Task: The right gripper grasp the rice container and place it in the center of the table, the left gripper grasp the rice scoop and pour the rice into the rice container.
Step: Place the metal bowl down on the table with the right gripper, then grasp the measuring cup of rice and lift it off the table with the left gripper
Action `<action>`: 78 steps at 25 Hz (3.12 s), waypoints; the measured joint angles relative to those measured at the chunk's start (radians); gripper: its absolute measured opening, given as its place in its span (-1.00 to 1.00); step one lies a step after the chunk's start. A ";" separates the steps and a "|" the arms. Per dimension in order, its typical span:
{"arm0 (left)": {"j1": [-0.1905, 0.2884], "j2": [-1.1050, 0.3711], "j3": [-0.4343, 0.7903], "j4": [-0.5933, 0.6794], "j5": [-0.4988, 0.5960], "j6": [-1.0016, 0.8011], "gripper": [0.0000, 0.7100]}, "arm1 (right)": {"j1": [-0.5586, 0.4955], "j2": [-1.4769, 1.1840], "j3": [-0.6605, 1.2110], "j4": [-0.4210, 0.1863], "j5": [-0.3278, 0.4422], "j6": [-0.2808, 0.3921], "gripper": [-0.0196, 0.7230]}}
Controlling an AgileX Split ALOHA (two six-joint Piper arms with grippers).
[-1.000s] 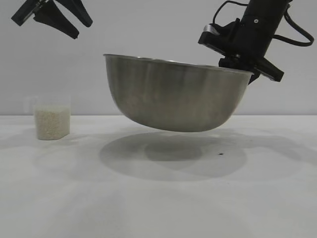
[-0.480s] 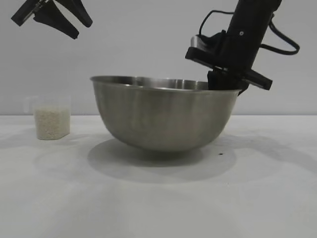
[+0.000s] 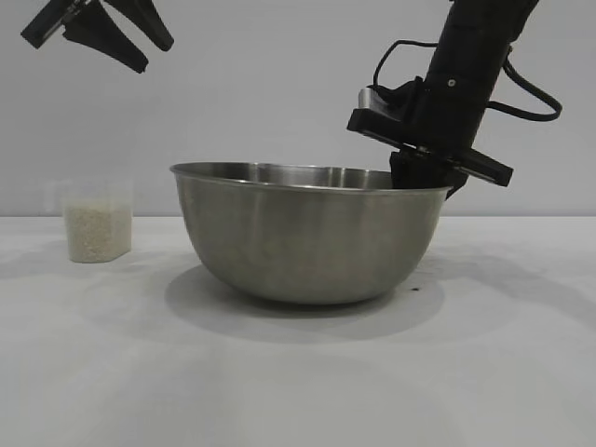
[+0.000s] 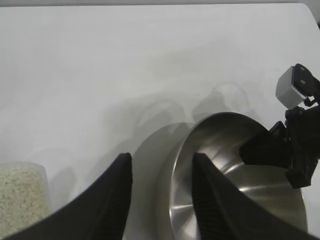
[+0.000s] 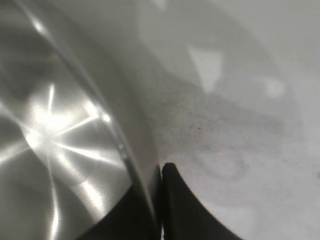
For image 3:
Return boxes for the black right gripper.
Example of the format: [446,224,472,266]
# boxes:
[346,22,514,200]

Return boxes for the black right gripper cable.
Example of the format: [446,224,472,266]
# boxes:
[486,44,563,123]

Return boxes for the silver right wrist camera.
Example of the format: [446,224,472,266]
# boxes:
[357,86,388,115]

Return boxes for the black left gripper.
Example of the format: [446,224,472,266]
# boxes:
[20,0,175,75]

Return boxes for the clear measuring cup with rice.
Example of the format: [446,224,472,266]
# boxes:
[44,179,136,264]

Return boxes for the black right camera cable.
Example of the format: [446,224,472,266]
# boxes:
[372,39,441,92]

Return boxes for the stainless steel bowl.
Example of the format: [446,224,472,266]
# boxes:
[169,161,454,306]

